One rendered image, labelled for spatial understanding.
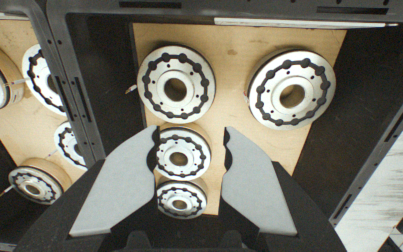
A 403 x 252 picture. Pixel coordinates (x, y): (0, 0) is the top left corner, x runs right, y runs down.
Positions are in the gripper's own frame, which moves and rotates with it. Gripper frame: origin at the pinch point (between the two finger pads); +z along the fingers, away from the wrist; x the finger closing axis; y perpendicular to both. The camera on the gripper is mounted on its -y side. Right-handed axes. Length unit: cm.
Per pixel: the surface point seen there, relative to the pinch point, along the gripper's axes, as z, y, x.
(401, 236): 76, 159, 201
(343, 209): 1.2, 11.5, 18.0
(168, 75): 9.7, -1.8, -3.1
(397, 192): 20, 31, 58
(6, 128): 16.7, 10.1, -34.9
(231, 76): 12.6, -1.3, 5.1
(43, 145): 16.1, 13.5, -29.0
